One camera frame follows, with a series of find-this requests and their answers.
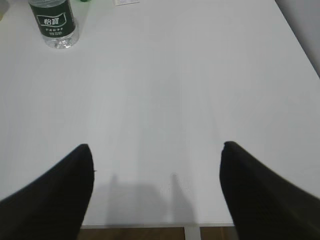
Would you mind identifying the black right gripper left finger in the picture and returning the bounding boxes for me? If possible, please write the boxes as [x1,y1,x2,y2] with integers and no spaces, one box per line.
[0,144,95,240]

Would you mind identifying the white paper card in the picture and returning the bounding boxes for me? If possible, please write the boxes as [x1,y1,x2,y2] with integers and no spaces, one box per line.
[113,0,140,6]

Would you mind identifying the clear water bottle green label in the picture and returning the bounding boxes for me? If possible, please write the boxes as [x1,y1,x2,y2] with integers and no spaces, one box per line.
[28,0,79,50]

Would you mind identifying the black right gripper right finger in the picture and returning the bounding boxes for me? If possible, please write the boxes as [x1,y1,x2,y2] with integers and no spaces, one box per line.
[219,141,320,240]

